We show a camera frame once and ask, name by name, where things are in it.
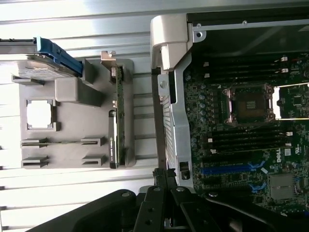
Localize black expansion slot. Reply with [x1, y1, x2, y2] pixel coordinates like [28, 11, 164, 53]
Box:
[201, 179, 251, 192]

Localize blue expansion slot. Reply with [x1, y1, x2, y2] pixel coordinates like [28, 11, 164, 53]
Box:
[201, 166, 252, 176]

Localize black RAM slot bank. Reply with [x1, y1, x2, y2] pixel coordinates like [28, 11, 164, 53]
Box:
[207, 130, 295, 156]
[204, 55, 291, 83]

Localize open PC case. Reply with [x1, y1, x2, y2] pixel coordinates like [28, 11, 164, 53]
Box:
[149, 13, 309, 196]

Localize green motherboard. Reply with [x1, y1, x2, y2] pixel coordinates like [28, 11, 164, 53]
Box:
[184, 54, 309, 218]

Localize grey chipset heatsink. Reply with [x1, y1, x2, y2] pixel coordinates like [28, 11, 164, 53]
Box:
[268, 173, 295, 199]

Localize grey parts rack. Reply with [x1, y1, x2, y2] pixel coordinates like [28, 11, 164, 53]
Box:
[11, 58, 135, 170]

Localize green RAM stick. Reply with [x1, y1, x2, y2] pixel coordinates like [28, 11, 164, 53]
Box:
[20, 141, 102, 146]

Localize CPU socket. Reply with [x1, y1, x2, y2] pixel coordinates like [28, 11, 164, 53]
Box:
[223, 83, 276, 127]

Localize metal socket cover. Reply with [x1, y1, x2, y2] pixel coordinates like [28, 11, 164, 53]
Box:
[272, 83, 309, 121]

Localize CPU chip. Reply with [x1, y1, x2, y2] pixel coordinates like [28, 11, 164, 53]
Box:
[26, 100, 53, 129]

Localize hard disk blue carrier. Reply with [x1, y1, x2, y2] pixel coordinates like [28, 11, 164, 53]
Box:
[0, 36, 84, 81]

